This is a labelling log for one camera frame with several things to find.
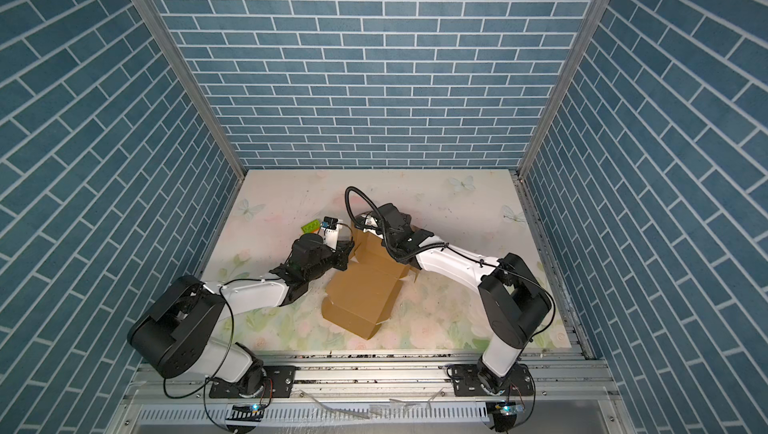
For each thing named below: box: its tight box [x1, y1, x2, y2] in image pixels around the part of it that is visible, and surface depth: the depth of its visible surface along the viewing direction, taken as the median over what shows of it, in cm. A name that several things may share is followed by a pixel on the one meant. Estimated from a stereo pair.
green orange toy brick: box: [301, 219, 321, 234], surface depth 104 cm
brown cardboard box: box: [321, 222, 420, 339], surface depth 88 cm
